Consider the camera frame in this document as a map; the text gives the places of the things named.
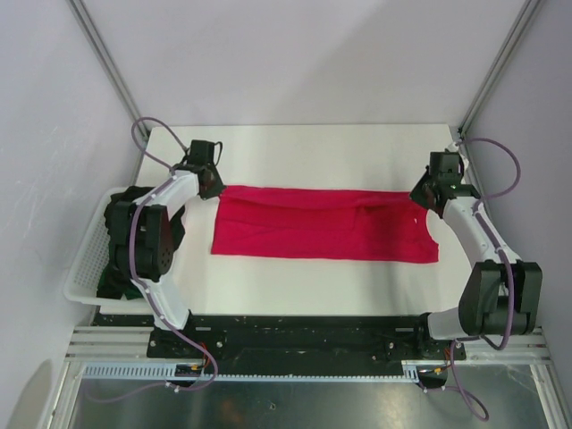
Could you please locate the red t shirt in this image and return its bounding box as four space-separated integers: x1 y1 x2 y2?
211 185 439 265

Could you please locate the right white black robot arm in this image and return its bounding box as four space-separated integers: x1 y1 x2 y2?
409 151 543 358

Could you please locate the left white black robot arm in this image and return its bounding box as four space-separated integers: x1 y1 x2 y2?
105 139 225 358

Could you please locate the green garment in basket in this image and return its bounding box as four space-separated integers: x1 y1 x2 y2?
97 267 142 300

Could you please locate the black t shirt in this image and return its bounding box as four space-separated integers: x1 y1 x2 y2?
104 186 185 289

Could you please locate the white plastic laundry basket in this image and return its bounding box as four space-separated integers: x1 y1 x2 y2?
63 187 151 315

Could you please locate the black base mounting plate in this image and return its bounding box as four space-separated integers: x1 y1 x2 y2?
93 315 467 375

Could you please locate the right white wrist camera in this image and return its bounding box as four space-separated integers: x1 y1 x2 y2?
445 140 469 171

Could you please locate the white slotted cable duct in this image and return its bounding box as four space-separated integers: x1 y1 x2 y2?
81 362 447 383

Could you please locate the left aluminium frame post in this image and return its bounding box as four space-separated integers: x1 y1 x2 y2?
65 0 141 122

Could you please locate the aluminium frame post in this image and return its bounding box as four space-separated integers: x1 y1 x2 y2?
457 0 546 139
65 0 141 122

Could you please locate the right aluminium frame post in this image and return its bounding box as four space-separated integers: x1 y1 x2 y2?
457 0 546 139

